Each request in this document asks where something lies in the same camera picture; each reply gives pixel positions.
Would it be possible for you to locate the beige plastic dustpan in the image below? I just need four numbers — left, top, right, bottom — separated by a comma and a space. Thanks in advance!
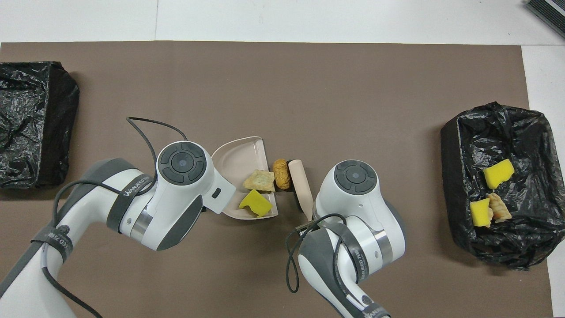
211, 136, 279, 220

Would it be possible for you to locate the small toy croissant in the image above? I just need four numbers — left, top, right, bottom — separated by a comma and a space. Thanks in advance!
488, 193, 512, 221

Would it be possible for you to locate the dark grey ribbed object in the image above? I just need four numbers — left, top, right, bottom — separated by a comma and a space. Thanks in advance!
524, 0, 565, 39

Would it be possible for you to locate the black bag-lined bin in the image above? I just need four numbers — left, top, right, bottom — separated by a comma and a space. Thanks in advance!
0, 61, 80, 190
440, 101, 565, 271

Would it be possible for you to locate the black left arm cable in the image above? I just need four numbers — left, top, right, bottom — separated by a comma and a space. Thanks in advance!
42, 116, 188, 318

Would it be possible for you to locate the brown bread roll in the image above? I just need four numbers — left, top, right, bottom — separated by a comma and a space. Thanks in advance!
272, 159, 292, 190

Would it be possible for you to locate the wedge yellow sponge piece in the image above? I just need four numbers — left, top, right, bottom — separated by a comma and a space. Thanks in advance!
470, 197, 492, 227

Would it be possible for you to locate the notched yellow sponge piece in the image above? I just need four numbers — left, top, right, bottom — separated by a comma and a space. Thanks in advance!
239, 189, 273, 218

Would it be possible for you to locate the pale bread chunk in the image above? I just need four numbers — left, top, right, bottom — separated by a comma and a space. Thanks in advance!
242, 170, 276, 193

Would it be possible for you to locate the beige hand brush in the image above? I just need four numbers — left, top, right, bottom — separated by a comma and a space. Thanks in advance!
287, 159, 315, 221

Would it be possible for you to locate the large yellow sponge piece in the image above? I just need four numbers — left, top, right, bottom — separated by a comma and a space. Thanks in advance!
482, 159, 516, 190

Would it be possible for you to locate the brown table mat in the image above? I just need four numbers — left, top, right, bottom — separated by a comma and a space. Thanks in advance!
0, 41, 554, 318

